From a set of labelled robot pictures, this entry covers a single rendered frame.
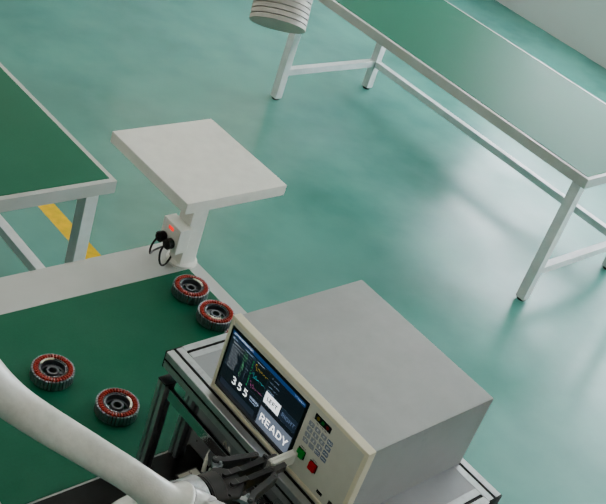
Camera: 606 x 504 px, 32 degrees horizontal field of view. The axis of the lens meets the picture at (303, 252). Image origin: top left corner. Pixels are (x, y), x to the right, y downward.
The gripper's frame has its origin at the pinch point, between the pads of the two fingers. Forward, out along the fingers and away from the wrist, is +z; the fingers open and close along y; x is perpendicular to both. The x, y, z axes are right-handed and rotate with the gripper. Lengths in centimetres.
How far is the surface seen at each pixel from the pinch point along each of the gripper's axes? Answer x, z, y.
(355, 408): 13.6, 11.7, 3.8
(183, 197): 2, 34, -83
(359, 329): 13.6, 30.2, -14.6
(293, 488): -6.6, 3.4, 2.9
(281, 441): -1.8, 5.3, -5.5
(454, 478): -6.6, 39.4, 17.0
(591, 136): -43, 325, -127
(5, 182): -43, 30, -162
